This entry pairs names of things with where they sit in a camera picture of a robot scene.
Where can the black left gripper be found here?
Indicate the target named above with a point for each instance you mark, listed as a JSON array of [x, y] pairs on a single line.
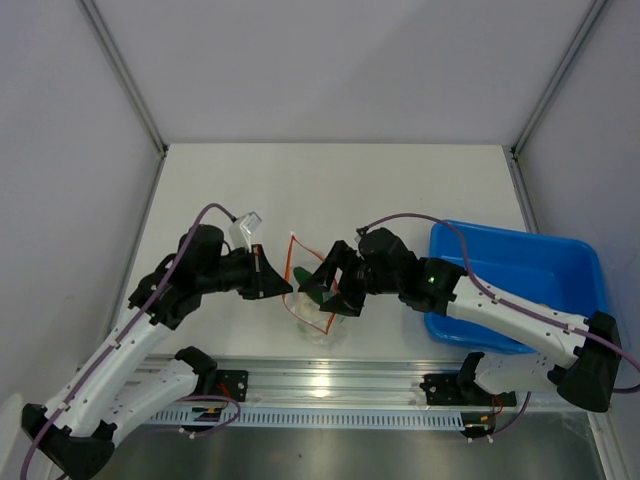
[[264, 280]]

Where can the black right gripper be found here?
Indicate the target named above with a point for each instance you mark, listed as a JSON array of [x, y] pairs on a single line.
[[338, 255]]

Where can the green toy cucumber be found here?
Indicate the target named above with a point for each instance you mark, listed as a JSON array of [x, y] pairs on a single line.
[[302, 275]]

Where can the clear orange zip top bag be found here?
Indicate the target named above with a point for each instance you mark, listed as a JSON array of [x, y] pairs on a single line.
[[299, 254]]

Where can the white toy cauliflower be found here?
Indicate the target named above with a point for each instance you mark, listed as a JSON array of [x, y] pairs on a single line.
[[308, 312]]

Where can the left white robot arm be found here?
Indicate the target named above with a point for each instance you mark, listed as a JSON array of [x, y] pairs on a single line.
[[79, 428]]

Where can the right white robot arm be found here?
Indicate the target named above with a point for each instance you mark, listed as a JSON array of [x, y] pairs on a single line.
[[575, 356]]

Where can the blue plastic bin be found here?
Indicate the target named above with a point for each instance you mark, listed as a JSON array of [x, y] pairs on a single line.
[[561, 273]]

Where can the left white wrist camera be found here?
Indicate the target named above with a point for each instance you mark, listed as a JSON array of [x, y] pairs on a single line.
[[242, 228]]

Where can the left black base bracket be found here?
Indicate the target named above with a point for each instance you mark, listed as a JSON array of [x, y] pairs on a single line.
[[232, 384]]

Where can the black base bracket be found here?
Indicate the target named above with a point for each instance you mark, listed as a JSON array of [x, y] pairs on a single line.
[[442, 389], [232, 384]]

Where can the aluminium mounting rail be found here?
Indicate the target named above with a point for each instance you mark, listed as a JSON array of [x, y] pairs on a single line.
[[322, 383]]

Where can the white slotted cable duct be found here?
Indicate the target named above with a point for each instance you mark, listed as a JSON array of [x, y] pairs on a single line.
[[413, 419]]

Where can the right black base bracket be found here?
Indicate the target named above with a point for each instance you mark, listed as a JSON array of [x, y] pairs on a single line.
[[442, 389]]

